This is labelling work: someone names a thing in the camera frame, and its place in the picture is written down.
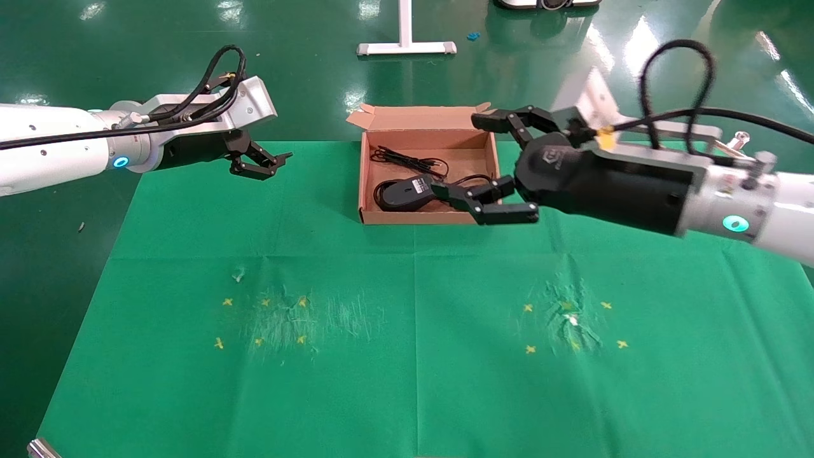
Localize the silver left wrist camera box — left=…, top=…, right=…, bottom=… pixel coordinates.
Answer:
left=146, top=76, right=279, bottom=134

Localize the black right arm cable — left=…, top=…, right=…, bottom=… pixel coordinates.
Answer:
left=610, top=39, right=814, bottom=151

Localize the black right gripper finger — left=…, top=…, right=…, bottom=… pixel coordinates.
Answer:
left=439, top=175, right=541, bottom=227
left=471, top=105, right=577, bottom=151

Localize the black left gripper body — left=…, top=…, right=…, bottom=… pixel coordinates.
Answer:
left=156, top=127, right=247, bottom=172

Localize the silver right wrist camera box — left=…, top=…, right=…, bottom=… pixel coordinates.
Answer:
left=551, top=66, right=724, bottom=186

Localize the white metal stand base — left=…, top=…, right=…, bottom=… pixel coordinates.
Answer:
left=356, top=0, right=458, bottom=57

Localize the black power cable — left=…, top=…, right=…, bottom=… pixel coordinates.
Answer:
left=373, top=173, right=496, bottom=213

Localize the open brown cardboard box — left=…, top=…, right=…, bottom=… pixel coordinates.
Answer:
left=346, top=102, right=509, bottom=225

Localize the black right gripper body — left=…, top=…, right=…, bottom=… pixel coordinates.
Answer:
left=514, top=132, right=695, bottom=238

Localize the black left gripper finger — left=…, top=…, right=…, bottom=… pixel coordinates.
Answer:
left=229, top=158, right=279, bottom=182
left=239, top=134, right=294, bottom=165

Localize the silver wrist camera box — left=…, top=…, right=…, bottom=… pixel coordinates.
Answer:
left=146, top=76, right=279, bottom=134
left=551, top=66, right=724, bottom=186

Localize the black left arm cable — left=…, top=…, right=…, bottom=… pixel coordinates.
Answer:
left=0, top=45, right=248, bottom=152

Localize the black and white machine base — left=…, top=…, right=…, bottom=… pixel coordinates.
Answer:
left=494, top=0, right=602, bottom=12

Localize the black wired computer mouse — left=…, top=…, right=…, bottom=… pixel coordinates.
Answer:
left=369, top=145, right=450, bottom=211

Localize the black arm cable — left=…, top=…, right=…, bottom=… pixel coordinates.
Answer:
left=0, top=45, right=248, bottom=152
left=610, top=39, right=814, bottom=151

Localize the green table cloth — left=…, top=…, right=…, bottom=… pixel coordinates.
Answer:
left=37, top=141, right=814, bottom=458

